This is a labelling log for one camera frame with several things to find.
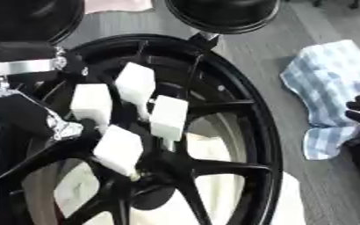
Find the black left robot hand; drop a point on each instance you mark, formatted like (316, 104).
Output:
(15, 114)

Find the black spoked wheel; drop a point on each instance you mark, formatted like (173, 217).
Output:
(229, 105)

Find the blue white checked cloth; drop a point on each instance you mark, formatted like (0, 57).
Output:
(327, 76)

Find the black round tyre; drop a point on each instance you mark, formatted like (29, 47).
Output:
(24, 17)

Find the pale pink cloth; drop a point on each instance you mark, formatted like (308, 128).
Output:
(117, 5)

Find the white sheet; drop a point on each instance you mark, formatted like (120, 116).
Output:
(216, 152)

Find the black round rimmed disc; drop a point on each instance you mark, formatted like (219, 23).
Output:
(224, 13)

